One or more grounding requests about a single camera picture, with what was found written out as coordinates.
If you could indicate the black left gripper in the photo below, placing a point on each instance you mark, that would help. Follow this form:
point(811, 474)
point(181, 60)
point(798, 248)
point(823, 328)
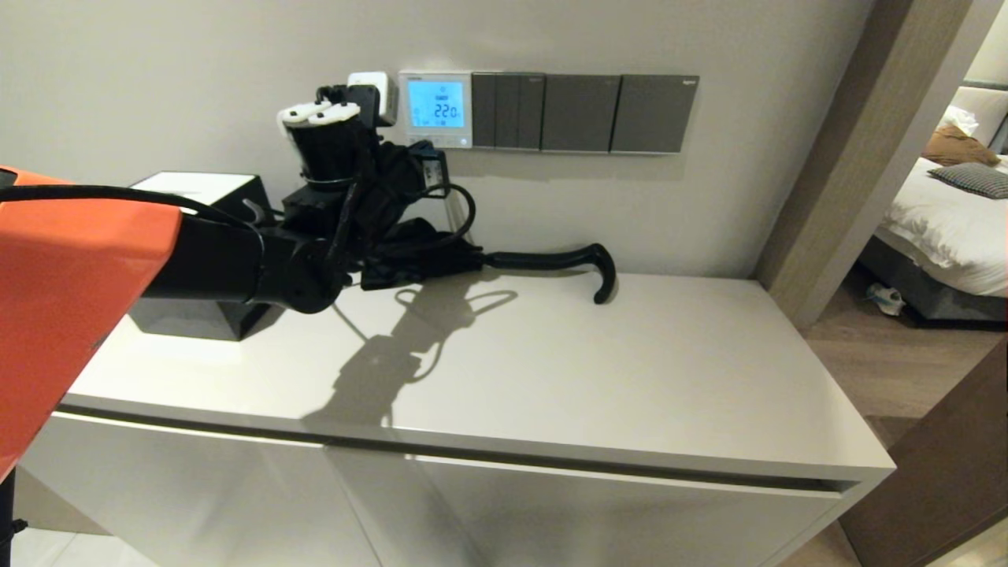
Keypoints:
point(394, 185)

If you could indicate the white wall thermostat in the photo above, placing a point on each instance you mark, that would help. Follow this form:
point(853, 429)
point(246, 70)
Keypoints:
point(437, 110)

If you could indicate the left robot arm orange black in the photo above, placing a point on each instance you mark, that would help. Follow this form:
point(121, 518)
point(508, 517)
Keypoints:
point(71, 315)

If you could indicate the black folded umbrella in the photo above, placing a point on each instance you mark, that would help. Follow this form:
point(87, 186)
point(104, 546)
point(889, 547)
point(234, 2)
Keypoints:
point(551, 260)

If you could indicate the white cabinet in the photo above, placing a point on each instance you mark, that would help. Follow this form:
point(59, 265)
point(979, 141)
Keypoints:
point(591, 370)

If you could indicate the black tissue box white top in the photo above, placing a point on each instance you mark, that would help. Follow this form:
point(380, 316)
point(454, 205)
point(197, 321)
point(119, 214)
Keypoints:
point(189, 324)

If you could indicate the wide white cabinet door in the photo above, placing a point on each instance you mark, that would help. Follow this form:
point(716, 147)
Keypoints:
point(598, 520)

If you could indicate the narrow white cabinet door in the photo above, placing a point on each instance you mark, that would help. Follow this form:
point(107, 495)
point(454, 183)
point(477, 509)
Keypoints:
point(205, 504)

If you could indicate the shoe on floor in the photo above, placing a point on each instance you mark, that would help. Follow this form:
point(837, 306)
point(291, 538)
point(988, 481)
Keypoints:
point(886, 299)

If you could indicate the bed with white duvet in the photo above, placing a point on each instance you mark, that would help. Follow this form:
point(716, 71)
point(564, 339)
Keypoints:
point(945, 228)

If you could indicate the brown pillow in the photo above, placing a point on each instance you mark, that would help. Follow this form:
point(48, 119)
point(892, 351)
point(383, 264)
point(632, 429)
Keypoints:
point(954, 147)

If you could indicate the white pillow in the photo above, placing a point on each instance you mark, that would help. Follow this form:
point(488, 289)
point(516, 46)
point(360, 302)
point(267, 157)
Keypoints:
point(958, 122)

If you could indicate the checkered pillow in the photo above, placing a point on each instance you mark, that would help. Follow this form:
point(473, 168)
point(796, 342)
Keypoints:
point(972, 181)

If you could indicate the dark wooden door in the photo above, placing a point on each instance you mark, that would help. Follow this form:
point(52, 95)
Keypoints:
point(937, 472)

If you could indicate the grey triple wall switch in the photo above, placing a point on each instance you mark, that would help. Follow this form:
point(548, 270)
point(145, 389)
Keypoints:
point(508, 112)

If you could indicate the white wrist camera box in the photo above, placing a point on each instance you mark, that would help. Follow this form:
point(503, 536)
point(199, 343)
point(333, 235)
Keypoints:
point(376, 88)

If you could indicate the plain grey wall switch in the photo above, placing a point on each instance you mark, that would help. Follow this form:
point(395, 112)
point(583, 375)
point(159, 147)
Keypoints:
point(579, 114)

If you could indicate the grey wall switch with logo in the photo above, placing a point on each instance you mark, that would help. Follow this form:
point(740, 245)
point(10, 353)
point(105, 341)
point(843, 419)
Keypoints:
point(652, 116)

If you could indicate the wooden door frame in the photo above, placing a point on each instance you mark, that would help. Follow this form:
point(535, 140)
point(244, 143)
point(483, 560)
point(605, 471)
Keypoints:
point(858, 157)

